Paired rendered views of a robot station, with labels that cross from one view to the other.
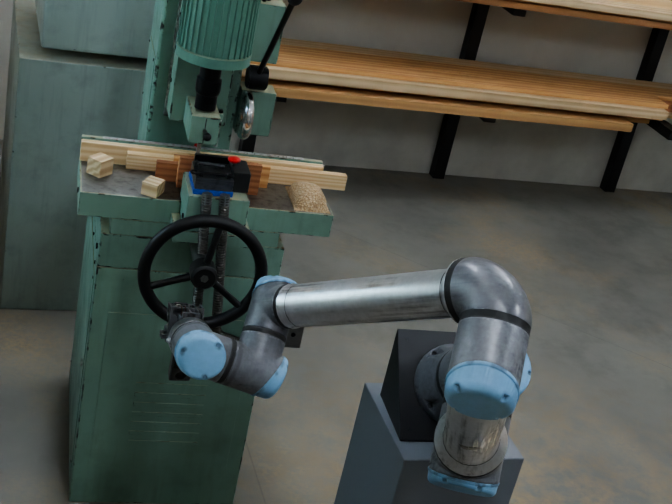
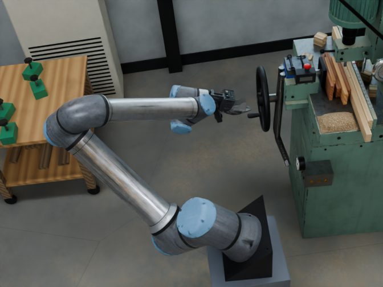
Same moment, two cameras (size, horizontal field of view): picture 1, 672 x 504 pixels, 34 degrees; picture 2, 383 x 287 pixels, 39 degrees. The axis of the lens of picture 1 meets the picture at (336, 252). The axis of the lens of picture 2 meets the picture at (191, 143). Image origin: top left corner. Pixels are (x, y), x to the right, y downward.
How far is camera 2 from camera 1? 2.89 m
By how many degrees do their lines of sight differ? 84
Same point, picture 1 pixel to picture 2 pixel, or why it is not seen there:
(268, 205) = (317, 105)
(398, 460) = not seen: hidden behind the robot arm
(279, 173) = (354, 104)
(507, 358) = (49, 121)
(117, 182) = (312, 49)
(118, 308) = not seen: hidden behind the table
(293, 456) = (355, 271)
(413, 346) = (256, 207)
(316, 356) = not seen: outside the picture
